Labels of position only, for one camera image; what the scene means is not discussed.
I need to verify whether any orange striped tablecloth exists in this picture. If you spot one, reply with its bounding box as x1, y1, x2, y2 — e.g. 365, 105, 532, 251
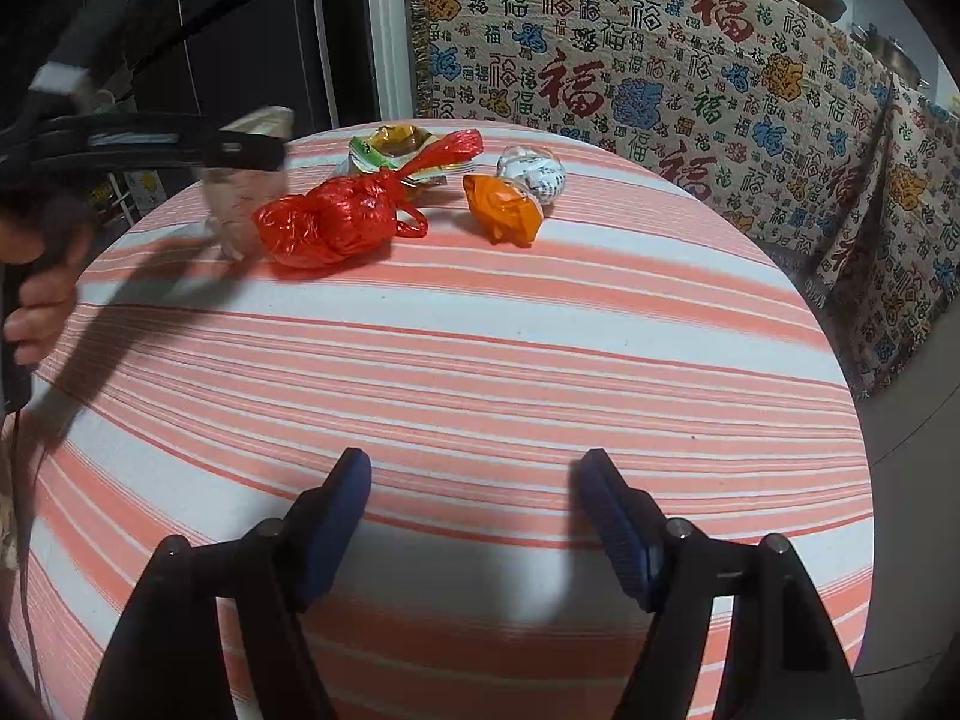
7, 120, 878, 720

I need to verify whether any orange plastic bag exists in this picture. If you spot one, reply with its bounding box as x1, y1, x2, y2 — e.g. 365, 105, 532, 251
461, 172, 547, 247

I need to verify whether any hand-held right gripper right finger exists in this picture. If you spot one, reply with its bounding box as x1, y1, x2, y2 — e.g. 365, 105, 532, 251
574, 448, 863, 720

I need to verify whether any clear plastic cup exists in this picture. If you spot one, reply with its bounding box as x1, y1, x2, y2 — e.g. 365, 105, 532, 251
201, 105, 295, 262

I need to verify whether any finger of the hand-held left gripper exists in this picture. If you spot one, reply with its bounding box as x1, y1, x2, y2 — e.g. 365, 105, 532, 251
88, 112, 287, 173

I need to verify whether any steel pot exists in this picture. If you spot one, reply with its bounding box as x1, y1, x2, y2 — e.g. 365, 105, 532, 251
851, 22, 931, 91

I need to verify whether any grey cable sleeve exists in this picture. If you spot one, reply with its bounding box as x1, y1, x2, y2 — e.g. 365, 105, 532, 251
34, 0, 177, 102

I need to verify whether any green and yellow wrapper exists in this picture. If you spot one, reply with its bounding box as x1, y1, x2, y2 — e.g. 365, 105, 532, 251
334, 122, 451, 188

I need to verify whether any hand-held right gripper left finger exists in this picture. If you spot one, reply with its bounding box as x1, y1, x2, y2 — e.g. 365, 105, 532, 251
84, 447, 374, 720

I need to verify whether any thin black cable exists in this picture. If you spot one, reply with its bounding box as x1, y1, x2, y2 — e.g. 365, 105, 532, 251
11, 405, 46, 698

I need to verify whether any beige printed blanket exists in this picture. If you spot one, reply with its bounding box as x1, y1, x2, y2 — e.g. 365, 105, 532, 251
401, 0, 960, 398

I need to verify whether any person's left hand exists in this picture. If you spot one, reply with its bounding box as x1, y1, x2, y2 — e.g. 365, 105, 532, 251
0, 214, 80, 368

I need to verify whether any red plastic bag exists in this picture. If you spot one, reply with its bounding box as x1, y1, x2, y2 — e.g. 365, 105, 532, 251
251, 129, 485, 271

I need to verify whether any white crumpled plastic wrapper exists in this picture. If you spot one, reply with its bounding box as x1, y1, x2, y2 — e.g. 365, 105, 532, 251
496, 144, 567, 205

